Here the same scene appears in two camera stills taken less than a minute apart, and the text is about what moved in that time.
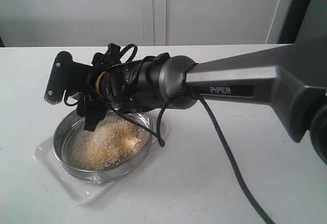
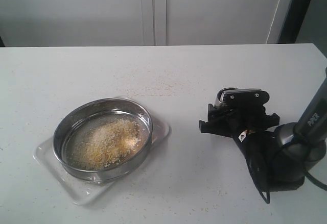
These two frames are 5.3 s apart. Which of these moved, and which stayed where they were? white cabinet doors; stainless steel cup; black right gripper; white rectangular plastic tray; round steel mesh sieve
Moved: stainless steel cup; black right gripper
Stayed: white rectangular plastic tray; round steel mesh sieve; white cabinet doors
